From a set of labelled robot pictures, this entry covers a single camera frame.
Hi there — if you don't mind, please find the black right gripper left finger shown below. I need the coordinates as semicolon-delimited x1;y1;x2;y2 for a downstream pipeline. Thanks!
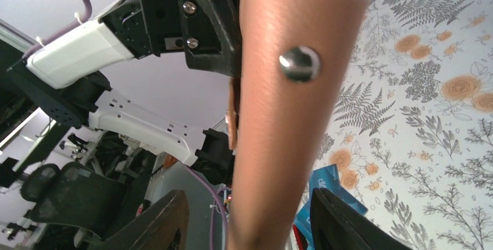
89;190;190;250

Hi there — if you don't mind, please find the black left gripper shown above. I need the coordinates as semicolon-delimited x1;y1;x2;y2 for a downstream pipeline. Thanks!
99;0;242;77

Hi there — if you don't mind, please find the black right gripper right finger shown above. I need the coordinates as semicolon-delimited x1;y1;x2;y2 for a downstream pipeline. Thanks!
310;188;409;250

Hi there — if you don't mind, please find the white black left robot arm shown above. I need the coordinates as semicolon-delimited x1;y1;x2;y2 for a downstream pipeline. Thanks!
6;0;242;185

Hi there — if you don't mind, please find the blue card under holder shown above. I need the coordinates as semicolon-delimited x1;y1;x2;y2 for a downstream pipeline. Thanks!
293;165;368;249

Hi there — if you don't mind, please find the black mesh office chair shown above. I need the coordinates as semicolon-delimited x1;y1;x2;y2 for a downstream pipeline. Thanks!
20;162;129;238

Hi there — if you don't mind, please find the floral patterned table mat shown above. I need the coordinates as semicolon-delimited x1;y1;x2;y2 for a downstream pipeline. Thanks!
314;0;492;249

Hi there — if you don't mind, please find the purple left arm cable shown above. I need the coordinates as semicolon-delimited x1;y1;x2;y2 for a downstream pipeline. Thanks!
21;0;94;60

